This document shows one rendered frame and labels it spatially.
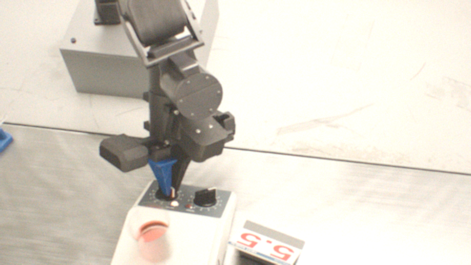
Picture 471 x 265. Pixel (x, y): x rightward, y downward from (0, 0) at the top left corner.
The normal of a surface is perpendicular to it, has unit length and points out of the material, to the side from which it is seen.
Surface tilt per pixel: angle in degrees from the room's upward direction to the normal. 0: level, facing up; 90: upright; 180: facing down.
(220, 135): 21
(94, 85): 90
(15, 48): 0
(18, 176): 0
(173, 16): 58
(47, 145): 0
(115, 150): 26
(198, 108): 66
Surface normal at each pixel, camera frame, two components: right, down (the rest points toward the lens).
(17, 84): -0.05, -0.57
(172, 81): -0.77, -0.32
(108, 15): 0.04, 0.82
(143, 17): 0.36, 0.22
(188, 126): 0.23, -0.73
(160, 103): -0.34, 0.39
